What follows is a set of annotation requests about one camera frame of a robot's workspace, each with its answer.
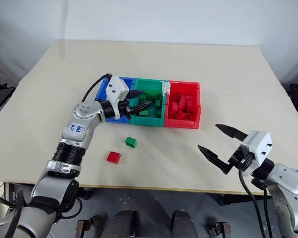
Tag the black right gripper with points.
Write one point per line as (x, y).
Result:
(242, 160)

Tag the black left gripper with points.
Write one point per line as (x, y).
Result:
(126, 108)

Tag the green toy block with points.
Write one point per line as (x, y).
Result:
(144, 113)
(145, 98)
(131, 142)
(159, 102)

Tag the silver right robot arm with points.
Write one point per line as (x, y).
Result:
(286, 183)

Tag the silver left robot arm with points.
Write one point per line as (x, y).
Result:
(74, 129)

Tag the green plastic bin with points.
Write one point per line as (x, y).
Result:
(149, 121)

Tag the white tape strip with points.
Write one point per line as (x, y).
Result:
(166, 88)

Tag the red toy block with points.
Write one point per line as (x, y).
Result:
(174, 107)
(182, 102)
(190, 97)
(113, 157)
(185, 115)

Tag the blue plastic bin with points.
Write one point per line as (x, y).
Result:
(103, 91)

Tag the red plastic bin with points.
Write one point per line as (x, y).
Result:
(181, 124)

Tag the dark rounded shape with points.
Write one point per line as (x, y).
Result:
(184, 224)
(123, 224)

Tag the black stand base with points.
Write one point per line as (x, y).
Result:
(0, 95)

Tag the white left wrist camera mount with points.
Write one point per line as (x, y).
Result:
(116, 88)

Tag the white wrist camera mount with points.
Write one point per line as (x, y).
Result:
(259, 146)
(116, 88)

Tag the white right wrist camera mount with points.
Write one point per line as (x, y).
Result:
(259, 146)

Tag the brown metal bracket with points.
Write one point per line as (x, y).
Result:
(85, 226)
(221, 230)

